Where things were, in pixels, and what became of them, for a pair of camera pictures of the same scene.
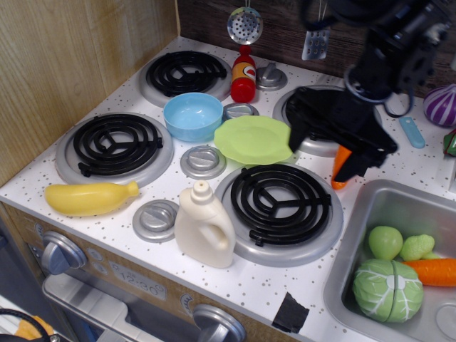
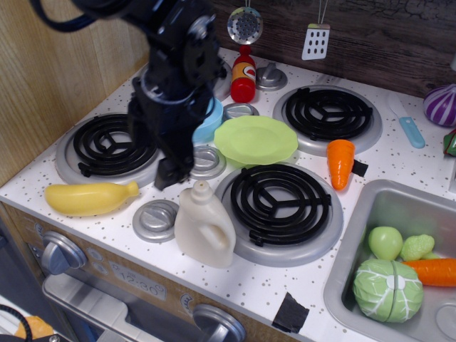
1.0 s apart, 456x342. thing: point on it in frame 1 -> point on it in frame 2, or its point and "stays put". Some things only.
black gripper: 344,120 -> 176,103
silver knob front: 154,221 stays put
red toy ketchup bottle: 243,88 stays put
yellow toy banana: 86,199 stays put
